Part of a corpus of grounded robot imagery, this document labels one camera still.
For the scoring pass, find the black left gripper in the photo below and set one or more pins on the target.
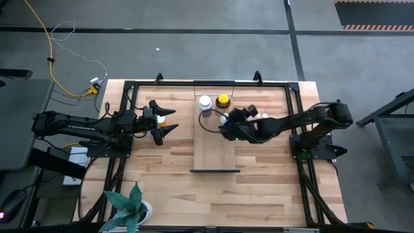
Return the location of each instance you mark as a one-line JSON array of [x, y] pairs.
[[148, 119]]

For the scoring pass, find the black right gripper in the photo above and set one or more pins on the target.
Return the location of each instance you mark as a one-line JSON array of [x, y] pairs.
[[246, 129]]

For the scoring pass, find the orange pill bottle white cap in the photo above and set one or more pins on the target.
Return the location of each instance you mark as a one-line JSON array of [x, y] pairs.
[[161, 119]]

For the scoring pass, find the brown bottle yellow cap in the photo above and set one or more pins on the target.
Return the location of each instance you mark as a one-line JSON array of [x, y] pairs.
[[223, 100]]

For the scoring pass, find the tiny white-capped vial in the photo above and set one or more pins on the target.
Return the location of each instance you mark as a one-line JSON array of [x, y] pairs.
[[257, 115]]

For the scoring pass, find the large white bottle purple label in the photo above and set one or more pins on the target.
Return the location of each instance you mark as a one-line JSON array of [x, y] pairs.
[[205, 102]]

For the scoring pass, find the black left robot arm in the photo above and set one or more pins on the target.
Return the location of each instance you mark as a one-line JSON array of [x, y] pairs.
[[81, 126]]

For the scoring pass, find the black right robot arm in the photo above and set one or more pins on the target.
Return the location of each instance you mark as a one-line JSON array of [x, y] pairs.
[[307, 119]]

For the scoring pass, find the light wooden tray board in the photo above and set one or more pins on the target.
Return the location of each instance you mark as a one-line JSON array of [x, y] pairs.
[[213, 149]]

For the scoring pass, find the white plug adapter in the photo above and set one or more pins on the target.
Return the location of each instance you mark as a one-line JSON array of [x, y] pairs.
[[95, 80]]

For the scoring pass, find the white round plant pot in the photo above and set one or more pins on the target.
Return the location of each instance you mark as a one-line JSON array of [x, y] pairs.
[[147, 212]]

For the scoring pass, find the white box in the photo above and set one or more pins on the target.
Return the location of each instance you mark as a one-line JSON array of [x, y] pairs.
[[77, 155]]

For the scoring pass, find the green leafy plant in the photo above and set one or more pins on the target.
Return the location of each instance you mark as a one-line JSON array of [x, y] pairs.
[[124, 207]]

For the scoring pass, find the grey desk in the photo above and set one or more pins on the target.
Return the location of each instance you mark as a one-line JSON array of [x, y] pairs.
[[19, 123]]

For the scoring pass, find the black metal stand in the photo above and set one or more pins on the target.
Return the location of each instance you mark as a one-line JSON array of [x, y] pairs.
[[388, 106]]

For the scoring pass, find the black computer mouse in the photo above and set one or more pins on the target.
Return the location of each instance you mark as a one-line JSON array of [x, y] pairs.
[[11, 205]]

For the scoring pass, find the black mat with hazard stripes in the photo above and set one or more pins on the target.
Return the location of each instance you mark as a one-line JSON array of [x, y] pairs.
[[372, 14]]

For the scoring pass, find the black clamp bracket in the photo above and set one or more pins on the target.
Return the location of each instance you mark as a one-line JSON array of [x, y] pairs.
[[158, 78], [257, 77]]

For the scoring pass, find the black table frame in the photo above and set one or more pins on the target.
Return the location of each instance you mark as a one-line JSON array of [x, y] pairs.
[[258, 84]]

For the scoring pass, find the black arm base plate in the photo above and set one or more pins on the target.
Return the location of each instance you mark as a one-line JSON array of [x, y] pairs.
[[97, 150], [317, 153]]

